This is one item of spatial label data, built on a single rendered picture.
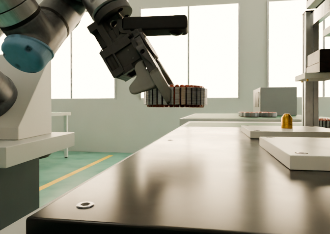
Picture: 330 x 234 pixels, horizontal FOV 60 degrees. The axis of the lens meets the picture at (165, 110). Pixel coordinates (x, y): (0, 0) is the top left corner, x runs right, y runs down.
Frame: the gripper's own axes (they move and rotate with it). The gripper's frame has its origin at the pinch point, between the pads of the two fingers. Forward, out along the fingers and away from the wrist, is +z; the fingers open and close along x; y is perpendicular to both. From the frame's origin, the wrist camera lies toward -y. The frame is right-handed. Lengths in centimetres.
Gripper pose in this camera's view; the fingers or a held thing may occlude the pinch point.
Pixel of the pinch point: (177, 100)
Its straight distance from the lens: 50.7
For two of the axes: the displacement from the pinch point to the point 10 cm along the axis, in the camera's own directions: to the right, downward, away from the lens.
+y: -8.5, 5.1, 1.4
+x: -1.6, 0.1, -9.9
